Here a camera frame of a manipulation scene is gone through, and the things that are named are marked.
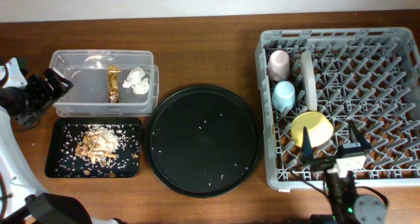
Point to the white tissue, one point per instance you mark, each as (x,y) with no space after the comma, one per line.
(137,81)

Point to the gold foil snack wrapper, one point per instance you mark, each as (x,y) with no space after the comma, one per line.
(113,89)

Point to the yellow plastic bowl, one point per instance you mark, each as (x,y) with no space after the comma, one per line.
(319,128)

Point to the blue plastic cup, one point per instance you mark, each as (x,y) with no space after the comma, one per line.
(283,96)

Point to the pink plastic cup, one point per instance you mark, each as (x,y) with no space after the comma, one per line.
(278,65)

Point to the pale grey round plate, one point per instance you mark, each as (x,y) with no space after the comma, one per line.
(307,70)

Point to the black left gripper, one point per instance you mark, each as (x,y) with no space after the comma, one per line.
(46,87)

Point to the grey dishwasher rack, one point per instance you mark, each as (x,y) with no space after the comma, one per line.
(369,76)

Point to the clear plastic waste bin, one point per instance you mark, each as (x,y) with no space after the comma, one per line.
(87,69)

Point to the black rectangular tray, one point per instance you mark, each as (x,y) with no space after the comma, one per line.
(59,125)

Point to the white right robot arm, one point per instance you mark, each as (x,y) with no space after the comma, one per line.
(339,187)

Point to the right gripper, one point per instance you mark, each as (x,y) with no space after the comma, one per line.
(328,161)

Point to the spilled rice food scraps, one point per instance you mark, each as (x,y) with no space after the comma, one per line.
(98,145)

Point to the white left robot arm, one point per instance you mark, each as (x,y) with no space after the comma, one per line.
(23,198)

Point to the round black serving tray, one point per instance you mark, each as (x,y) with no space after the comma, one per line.
(203,141)

